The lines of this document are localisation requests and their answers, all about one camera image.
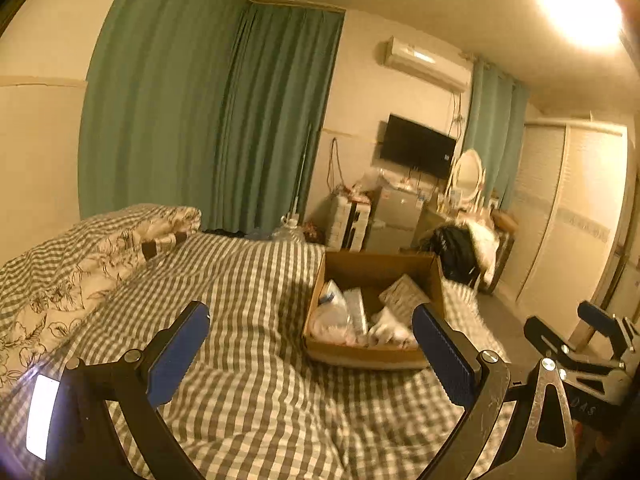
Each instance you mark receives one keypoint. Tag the grey patterned cloth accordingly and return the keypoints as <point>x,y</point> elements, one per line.
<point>400,292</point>

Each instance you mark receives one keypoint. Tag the dark suitcase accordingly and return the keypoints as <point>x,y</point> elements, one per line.
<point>506,250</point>

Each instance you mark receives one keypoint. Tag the oval vanity mirror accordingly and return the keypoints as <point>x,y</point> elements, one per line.
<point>467,172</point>

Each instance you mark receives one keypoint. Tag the ceiling lamp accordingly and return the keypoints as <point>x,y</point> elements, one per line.
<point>580,0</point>

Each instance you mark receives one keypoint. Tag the smartphone with lit screen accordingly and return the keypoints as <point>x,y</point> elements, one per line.
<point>42,410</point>

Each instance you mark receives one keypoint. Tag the cardboard box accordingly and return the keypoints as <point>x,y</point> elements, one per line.
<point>370,355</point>

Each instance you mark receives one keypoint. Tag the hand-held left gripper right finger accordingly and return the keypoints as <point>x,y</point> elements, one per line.
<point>445,360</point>

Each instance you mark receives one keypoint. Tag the clear water jug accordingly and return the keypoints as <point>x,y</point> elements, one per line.
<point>287,230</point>

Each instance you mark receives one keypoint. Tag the grey checked bedsheet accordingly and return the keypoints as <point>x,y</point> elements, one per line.
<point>250,320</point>

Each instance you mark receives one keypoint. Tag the white rod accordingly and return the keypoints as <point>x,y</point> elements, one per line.
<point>301,170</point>

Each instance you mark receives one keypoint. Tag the narrow green curtain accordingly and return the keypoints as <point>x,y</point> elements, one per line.
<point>492,125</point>

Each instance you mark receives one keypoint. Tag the black bag on chair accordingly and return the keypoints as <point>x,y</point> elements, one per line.
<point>450,255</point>

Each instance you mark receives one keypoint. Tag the small grey fridge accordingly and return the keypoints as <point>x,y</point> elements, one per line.
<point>397,210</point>

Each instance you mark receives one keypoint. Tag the white air conditioner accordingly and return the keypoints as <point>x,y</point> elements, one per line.
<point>427,62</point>

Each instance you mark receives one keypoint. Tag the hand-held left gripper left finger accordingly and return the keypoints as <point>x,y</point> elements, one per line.
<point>175,355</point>

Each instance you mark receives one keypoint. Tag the white jacket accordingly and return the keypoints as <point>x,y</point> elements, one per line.
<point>485,250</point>

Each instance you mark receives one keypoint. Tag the black wall television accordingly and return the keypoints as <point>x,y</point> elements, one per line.
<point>417,146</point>

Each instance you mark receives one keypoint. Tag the white sock with blue cuff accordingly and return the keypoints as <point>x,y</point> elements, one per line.
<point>389,331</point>

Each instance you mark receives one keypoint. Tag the floral duvet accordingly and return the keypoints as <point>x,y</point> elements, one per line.
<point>75,270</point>

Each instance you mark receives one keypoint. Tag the tissue packet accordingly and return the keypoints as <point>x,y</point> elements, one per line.
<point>354,310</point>

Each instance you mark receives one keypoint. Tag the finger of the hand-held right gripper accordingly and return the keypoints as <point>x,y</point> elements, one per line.
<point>547,336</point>
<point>599,318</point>

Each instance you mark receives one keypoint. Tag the wide green curtain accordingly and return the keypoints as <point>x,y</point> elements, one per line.
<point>200,110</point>

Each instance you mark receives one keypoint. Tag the white louvred wardrobe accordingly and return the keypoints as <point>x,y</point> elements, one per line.
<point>565,210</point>

